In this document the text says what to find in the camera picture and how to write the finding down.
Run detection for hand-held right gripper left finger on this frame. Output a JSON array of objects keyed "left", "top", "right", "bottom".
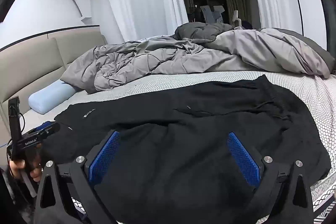
[{"left": 34, "top": 130, "right": 121, "bottom": 224}]

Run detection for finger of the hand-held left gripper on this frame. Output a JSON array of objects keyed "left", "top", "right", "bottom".
[{"left": 39, "top": 122, "right": 61, "bottom": 136}]

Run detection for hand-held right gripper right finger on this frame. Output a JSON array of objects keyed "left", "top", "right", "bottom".
[{"left": 227, "top": 132, "right": 314, "bottom": 224}]

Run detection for black pants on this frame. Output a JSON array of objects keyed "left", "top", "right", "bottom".
[{"left": 54, "top": 74, "right": 332, "bottom": 224}]

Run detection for person's left forearm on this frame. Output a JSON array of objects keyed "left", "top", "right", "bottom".
[{"left": 0, "top": 166, "right": 36, "bottom": 224}]

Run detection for person's left hand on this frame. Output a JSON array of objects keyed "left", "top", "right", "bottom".
[{"left": 10, "top": 160, "right": 42, "bottom": 182}]

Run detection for light blue pillow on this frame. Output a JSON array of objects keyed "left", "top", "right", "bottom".
[{"left": 28, "top": 81, "right": 79, "bottom": 115}]

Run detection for beige padded headboard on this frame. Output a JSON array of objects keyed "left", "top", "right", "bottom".
[{"left": 0, "top": 26, "right": 105, "bottom": 148}]

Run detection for bed with white honeycomb sheet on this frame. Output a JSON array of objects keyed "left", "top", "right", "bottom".
[{"left": 21, "top": 70, "right": 336, "bottom": 224}]

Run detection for grey duvet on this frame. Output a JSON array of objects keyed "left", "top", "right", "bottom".
[{"left": 60, "top": 22, "right": 335, "bottom": 94}]

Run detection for olive curtain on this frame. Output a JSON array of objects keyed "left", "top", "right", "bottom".
[{"left": 222, "top": 0, "right": 252, "bottom": 28}]

